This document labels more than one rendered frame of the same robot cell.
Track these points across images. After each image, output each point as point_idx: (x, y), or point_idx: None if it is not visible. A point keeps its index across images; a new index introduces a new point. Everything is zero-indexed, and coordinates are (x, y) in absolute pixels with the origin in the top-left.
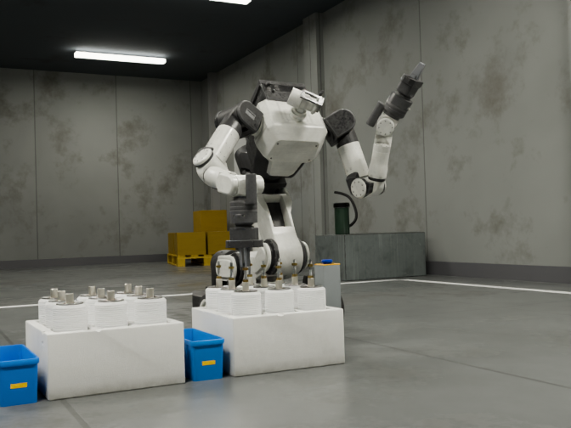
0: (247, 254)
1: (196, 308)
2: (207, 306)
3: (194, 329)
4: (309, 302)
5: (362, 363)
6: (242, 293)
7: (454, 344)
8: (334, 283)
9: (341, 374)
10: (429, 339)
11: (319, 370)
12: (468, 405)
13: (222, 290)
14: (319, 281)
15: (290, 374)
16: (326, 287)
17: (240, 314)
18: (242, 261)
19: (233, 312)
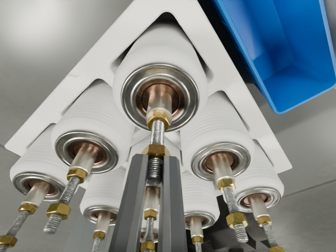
0: (116, 230)
1: (284, 156)
2: (265, 155)
3: (274, 105)
4: (44, 142)
5: (33, 98)
6: (156, 54)
7: (10, 186)
8: (71, 240)
9: (9, 16)
10: (46, 201)
11: (61, 49)
12: None
13: (243, 141)
14: (92, 243)
15: (86, 9)
16: (81, 230)
17: (165, 32)
18: (162, 184)
19: (190, 46)
